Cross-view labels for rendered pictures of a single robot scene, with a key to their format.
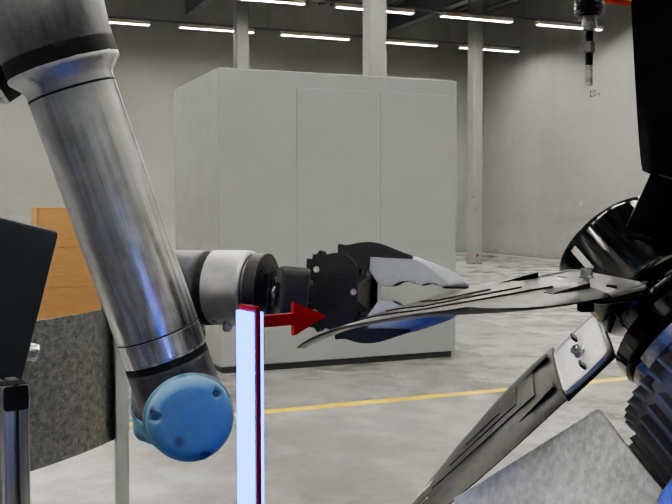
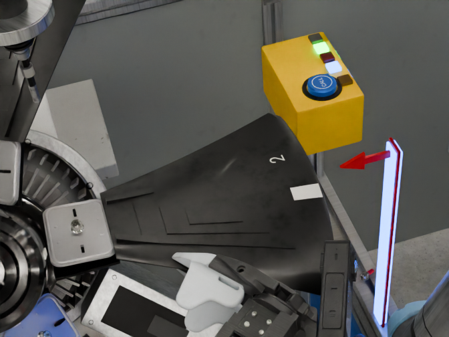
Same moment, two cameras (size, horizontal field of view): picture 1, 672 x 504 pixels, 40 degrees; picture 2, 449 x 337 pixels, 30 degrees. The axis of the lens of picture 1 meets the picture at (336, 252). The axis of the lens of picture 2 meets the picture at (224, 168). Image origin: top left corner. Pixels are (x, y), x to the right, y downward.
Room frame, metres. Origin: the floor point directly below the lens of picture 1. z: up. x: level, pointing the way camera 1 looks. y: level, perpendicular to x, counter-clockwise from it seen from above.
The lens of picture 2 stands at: (1.30, 0.15, 1.83)
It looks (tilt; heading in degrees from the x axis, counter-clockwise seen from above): 45 degrees down; 204
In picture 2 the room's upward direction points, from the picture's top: 7 degrees counter-clockwise
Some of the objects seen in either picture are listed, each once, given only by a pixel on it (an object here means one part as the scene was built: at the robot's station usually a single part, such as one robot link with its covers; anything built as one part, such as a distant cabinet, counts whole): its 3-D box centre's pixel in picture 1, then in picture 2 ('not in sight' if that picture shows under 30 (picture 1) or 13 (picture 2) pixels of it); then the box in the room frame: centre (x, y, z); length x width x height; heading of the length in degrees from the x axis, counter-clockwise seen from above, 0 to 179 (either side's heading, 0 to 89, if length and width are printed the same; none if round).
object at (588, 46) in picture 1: (588, 56); (29, 77); (0.83, -0.23, 1.39); 0.01 x 0.01 x 0.05
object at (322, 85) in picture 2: not in sight; (321, 85); (0.42, -0.07, 1.08); 0.04 x 0.04 x 0.02
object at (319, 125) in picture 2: not in sight; (311, 95); (0.39, -0.10, 1.02); 0.16 x 0.10 x 0.11; 35
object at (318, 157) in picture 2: not in sight; (311, 145); (0.39, -0.10, 0.92); 0.03 x 0.03 x 0.12; 35
